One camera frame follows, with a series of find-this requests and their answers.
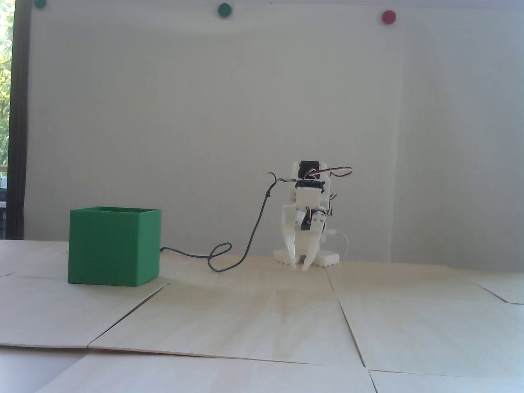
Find black camera cable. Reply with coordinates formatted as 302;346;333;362
160;172;298;272

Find green box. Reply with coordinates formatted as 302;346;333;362
68;207;162;287

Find red white black servo wire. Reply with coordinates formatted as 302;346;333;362
310;165;354;179

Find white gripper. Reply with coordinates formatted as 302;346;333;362
281;187;329;273

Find white power cable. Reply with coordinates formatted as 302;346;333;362
327;230;349;261

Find dark window frame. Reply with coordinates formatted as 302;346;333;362
10;0;33;240

